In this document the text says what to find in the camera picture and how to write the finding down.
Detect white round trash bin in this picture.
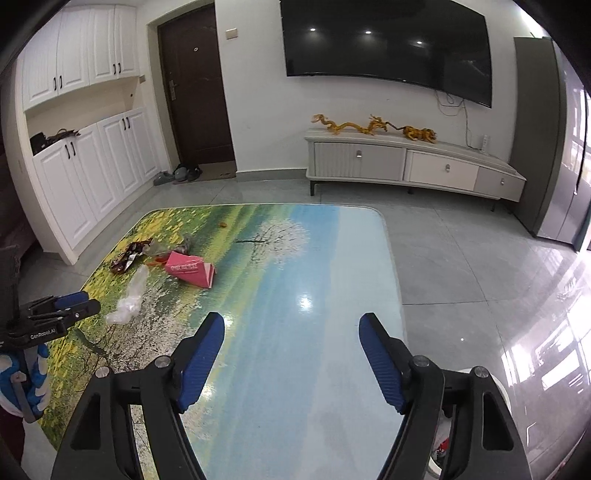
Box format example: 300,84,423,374
430,367,511,480

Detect brown doormat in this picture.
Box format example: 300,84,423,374
194,161,236,182

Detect person's left hand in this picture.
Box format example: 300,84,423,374
0,342,51,423

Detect golden dragon figurine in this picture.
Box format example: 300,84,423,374
310,113,393,137

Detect white built-in cabinet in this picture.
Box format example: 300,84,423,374
16,4,163,267

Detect clear plastic bag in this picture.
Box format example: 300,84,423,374
105,264,151,326

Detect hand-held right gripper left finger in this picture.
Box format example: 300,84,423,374
50,311,226,480

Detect dark brown entrance door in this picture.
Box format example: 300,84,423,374
157,6,238,168

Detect black wall television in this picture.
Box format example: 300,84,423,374
279,0,494,110

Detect small clear wrapper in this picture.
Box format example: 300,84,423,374
143,235,197,257

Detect golden tiger figurine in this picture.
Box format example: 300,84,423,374
401,124,439,145

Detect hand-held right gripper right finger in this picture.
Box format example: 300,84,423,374
359,312,529,480

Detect pink cardboard box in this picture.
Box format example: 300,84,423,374
165,250,217,289

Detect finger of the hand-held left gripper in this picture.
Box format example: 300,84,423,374
31,298,102,326
25,291,91,315

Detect grey double-door refrigerator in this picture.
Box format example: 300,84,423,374
513,37,591,253

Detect grey white television stand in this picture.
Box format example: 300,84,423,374
304,128,527,199

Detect dark brown foil wrapper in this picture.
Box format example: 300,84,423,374
110,239,154,273

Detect black television cable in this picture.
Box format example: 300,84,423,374
434,90,476,149

